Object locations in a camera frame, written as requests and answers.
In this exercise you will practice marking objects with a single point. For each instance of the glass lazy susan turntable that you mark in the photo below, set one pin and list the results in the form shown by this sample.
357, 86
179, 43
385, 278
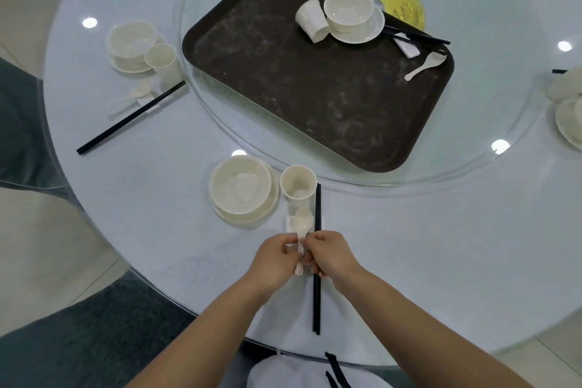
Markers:
491, 83

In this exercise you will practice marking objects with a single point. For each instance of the person's left forearm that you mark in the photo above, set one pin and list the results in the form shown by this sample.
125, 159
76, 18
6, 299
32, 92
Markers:
195, 342

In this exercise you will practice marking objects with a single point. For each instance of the person's left hand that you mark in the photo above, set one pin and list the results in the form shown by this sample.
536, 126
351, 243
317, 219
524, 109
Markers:
273, 265

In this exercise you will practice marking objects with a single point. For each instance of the black tray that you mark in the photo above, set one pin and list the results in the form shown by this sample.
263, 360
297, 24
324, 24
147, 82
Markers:
295, 83

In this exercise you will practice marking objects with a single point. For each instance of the white round table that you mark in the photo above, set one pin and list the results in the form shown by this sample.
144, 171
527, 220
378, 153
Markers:
409, 265

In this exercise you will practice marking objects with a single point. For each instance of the person's right hand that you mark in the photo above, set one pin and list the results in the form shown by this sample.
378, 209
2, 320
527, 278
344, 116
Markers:
334, 256

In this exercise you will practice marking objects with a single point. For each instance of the person's right forearm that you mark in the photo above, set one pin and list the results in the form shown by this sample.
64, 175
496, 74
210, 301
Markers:
432, 333

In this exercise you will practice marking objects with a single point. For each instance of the person's white shirt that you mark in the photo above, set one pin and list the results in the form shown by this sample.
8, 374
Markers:
282, 376

